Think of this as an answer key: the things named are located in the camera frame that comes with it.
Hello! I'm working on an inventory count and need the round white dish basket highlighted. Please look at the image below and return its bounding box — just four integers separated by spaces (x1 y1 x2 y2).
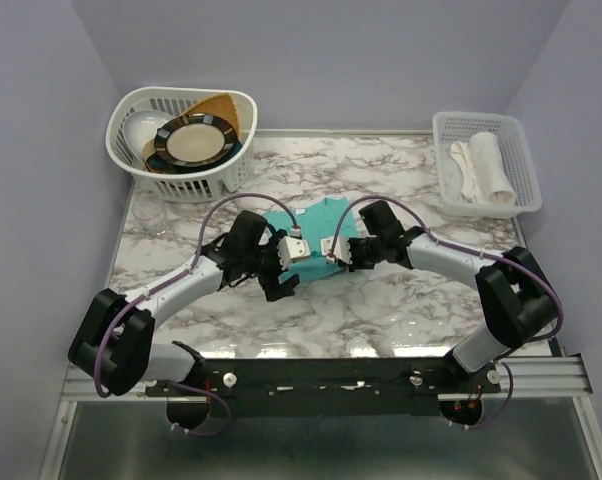
105 87 258 203

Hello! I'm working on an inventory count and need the white bowl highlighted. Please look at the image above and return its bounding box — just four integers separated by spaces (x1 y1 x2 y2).
123 109 173 160

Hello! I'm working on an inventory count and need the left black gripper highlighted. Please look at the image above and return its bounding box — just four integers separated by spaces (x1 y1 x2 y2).
243 229 300 301

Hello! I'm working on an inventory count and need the rectangular white mesh basket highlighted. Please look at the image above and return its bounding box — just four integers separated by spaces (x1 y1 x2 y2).
432 112 542 219

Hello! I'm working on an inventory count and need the striped rim beige plate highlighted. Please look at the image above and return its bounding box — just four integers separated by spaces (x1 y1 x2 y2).
153 113 239 166

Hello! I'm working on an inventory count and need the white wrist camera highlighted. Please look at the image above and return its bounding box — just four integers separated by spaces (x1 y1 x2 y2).
277 236 312 270
320 236 351 265

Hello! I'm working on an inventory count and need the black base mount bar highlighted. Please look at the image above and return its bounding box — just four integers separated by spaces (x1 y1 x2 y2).
145 355 502 419

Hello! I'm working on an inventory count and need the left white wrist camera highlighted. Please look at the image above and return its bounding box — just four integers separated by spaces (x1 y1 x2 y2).
277 236 312 270

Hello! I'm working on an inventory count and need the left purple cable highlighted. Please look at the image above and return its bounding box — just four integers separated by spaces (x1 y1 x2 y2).
94 192 302 399

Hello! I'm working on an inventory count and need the teal t shirt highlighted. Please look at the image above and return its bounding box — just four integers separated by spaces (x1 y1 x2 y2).
263 197 359 284

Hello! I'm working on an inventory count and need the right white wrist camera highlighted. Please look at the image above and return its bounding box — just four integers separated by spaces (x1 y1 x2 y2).
320 236 351 265

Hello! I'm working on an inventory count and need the folded white cloth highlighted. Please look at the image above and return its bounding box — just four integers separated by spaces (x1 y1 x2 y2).
450 141 488 204

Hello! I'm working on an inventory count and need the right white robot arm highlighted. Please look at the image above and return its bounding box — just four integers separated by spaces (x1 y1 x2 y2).
337 196 564 392

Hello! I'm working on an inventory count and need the aluminium frame rail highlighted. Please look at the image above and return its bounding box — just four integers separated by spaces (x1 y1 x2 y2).
60 355 595 401

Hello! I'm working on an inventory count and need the clear drinking glass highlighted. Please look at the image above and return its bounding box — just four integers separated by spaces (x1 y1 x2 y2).
132 201 169 235

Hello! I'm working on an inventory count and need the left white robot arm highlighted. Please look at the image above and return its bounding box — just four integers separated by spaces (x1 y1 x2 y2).
68 211 311 396

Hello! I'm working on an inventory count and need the rolled white t shirt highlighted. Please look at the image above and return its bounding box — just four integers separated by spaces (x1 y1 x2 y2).
469 132 517 206

